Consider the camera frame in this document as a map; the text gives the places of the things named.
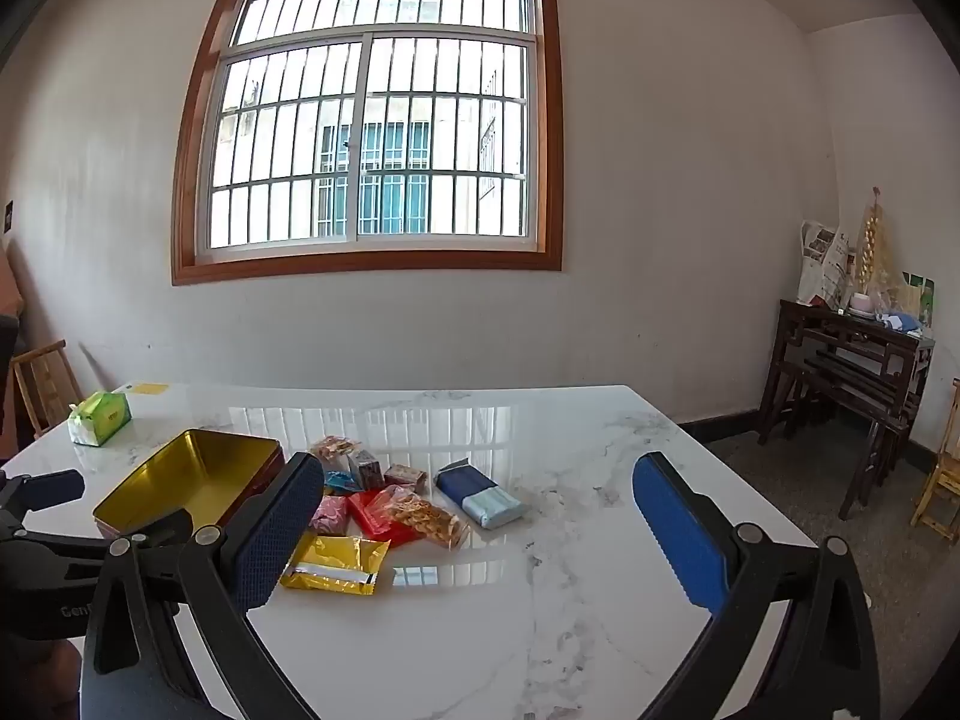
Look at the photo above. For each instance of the pink snack packet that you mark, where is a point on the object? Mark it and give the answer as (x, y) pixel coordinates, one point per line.
(330, 517)

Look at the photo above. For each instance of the black wall switch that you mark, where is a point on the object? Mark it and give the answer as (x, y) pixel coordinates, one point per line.
(8, 215)

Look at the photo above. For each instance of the gold snack packet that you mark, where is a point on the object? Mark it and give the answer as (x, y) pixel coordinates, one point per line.
(337, 559)

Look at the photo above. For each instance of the small wooden stool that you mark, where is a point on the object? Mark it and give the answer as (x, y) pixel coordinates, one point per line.
(941, 476)

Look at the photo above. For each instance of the small blue candy packet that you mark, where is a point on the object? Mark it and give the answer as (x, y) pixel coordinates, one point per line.
(339, 481)

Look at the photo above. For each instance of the blue and pale blue packet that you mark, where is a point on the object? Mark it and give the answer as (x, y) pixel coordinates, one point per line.
(480, 499)

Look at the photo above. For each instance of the gold ornament in plastic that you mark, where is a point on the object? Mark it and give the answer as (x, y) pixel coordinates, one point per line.
(874, 240)

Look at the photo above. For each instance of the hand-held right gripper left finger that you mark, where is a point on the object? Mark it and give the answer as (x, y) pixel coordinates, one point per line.
(277, 532)

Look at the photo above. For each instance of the green box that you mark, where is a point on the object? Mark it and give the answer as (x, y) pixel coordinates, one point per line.
(921, 300)

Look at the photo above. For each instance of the dark wooden side table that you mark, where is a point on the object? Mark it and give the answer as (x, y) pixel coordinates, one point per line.
(847, 345)

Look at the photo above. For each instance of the red snack packet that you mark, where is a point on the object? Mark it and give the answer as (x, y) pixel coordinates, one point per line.
(366, 519)

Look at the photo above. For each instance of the clear biscuit bag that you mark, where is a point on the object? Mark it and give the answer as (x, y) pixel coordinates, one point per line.
(427, 517)

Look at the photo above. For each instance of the folded newspaper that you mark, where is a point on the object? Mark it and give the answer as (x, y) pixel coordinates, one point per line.
(821, 262)

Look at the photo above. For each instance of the green tissue pack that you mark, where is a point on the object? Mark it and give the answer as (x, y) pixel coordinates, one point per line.
(101, 420)

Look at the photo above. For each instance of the yellow paper note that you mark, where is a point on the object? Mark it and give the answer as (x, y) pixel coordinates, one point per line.
(148, 388)

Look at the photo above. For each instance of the gold tin box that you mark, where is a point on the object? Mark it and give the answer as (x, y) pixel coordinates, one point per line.
(187, 480)

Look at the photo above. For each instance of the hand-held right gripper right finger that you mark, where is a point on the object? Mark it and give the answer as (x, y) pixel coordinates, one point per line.
(675, 532)

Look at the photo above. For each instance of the clear cookie packet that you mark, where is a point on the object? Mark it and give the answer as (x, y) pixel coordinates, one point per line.
(334, 450)

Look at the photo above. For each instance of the brown snack packet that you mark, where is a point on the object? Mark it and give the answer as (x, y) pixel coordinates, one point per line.
(405, 478)

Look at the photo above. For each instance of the blue cloth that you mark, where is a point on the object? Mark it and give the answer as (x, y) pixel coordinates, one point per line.
(900, 321)

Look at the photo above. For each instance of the dark snack packet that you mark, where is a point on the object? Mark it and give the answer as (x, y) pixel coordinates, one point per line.
(366, 471)

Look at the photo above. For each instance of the wooden framed barred window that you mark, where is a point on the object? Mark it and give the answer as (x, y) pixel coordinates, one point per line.
(360, 127)

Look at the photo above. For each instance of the light wooden chair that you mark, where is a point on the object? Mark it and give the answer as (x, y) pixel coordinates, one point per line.
(45, 390)

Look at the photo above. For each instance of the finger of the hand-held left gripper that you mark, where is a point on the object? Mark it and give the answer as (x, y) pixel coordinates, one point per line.
(154, 529)
(49, 489)

